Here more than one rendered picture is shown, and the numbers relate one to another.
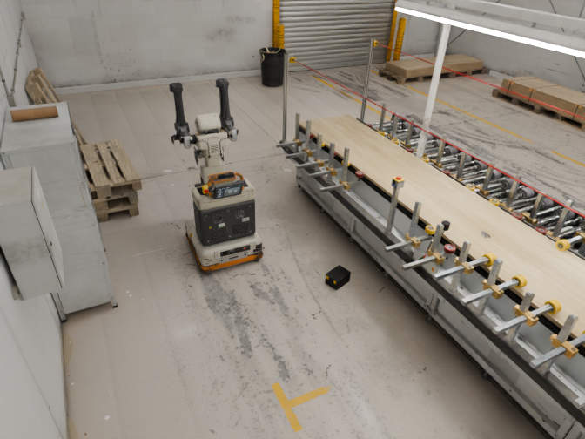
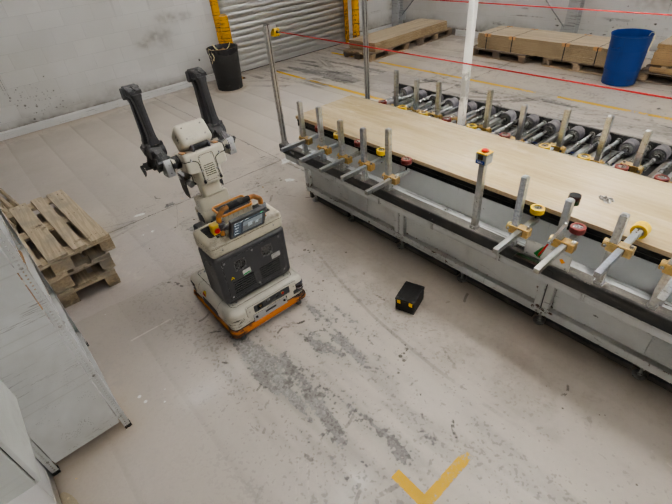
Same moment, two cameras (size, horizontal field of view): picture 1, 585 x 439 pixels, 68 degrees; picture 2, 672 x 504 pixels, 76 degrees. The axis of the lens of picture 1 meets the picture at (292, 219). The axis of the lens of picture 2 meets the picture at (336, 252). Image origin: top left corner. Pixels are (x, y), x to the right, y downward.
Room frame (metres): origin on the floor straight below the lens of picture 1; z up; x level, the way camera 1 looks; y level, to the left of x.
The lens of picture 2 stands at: (0.99, 0.47, 2.31)
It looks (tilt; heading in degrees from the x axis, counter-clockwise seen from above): 37 degrees down; 349
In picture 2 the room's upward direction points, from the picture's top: 6 degrees counter-clockwise
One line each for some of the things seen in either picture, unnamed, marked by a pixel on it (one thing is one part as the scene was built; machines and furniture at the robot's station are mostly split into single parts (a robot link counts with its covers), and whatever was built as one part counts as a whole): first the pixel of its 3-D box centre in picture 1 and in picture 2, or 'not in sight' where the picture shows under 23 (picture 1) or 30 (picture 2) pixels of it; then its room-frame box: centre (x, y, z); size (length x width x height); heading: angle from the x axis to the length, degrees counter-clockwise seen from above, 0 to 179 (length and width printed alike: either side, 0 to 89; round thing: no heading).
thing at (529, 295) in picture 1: (517, 321); not in sight; (1.88, -1.39, 0.87); 0.04 x 0.04 x 0.48; 27
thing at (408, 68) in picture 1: (434, 64); (400, 34); (10.81, -3.27, 0.23); 2.41 x 0.77 x 0.17; 119
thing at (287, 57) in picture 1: (288, 99); (280, 87); (4.84, 0.10, 1.20); 0.15 x 0.12 x 1.00; 27
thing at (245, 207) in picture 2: (222, 181); (233, 212); (3.47, 0.65, 0.87); 0.23 x 0.15 x 0.11; 117
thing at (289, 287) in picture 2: (235, 250); (271, 298); (3.29, 0.54, 0.23); 0.41 x 0.02 x 0.08; 116
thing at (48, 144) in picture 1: (64, 212); (8, 316); (3.01, 1.90, 0.78); 0.90 x 0.45 x 1.55; 27
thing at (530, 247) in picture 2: (425, 262); (546, 255); (2.56, -1.01, 0.75); 0.26 x 0.01 x 0.10; 27
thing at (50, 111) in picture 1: (35, 113); not in sight; (3.10, 1.96, 1.59); 0.30 x 0.08 x 0.08; 117
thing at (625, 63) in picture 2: not in sight; (626, 57); (6.64, -5.26, 0.36); 0.59 x 0.57 x 0.73; 117
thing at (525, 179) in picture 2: (413, 228); (518, 213); (2.77, -0.93, 0.92); 0.04 x 0.04 x 0.48; 27
